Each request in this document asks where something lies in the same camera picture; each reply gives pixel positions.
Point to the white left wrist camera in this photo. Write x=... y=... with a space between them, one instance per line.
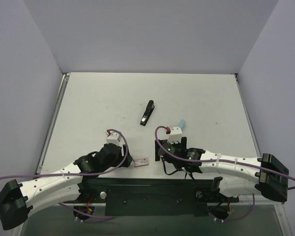
x=113 y=138

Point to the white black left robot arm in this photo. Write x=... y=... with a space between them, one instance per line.
x=19 y=199

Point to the light blue white stapler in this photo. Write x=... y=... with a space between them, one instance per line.
x=181 y=123

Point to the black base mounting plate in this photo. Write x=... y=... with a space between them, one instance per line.
x=148 y=197

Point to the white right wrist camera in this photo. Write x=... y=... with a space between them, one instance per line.
x=175 y=134

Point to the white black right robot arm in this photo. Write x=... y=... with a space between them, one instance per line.
x=235 y=176

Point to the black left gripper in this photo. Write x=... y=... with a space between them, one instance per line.
x=125 y=154

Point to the red white staple box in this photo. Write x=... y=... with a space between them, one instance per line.
x=140 y=162

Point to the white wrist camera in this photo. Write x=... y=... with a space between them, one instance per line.
x=113 y=138
x=175 y=134

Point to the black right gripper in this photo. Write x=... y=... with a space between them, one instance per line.
x=159 y=149

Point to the black stapler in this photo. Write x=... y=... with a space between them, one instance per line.
x=147 y=113

